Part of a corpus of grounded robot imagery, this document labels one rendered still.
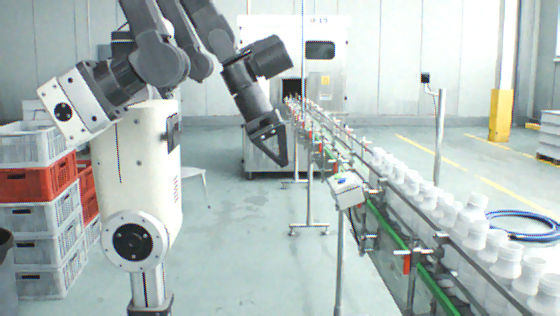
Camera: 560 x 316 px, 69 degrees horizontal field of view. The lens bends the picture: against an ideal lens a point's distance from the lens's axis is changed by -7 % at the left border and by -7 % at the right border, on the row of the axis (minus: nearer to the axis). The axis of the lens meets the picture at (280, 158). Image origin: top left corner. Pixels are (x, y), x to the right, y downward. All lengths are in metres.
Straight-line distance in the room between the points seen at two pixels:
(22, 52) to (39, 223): 9.87
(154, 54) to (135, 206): 0.39
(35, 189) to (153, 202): 1.98
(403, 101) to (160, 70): 10.99
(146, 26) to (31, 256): 2.44
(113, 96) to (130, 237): 0.37
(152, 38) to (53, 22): 11.50
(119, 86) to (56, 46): 11.40
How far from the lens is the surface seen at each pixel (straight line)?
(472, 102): 12.40
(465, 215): 0.93
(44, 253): 3.05
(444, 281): 1.01
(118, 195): 1.01
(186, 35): 1.25
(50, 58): 12.26
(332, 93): 5.58
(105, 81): 0.81
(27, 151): 2.89
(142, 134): 0.96
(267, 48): 0.78
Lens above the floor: 1.45
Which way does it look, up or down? 12 degrees down
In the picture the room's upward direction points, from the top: straight up
